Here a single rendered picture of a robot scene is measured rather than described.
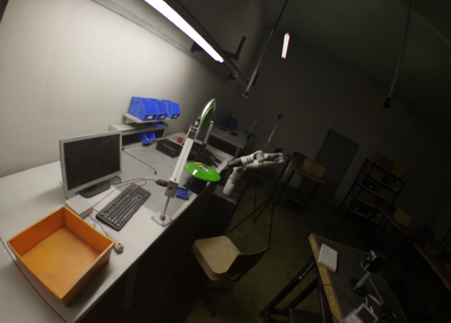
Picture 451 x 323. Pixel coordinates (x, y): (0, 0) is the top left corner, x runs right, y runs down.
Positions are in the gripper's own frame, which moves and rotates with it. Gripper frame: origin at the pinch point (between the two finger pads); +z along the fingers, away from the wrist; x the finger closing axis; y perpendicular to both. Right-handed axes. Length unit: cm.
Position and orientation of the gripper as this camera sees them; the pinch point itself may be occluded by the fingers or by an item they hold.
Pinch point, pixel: (221, 169)
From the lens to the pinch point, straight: 171.2
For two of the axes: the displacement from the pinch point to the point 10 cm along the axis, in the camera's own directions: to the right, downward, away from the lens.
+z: -9.6, 2.5, -0.9
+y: -2.0, -9.0, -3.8
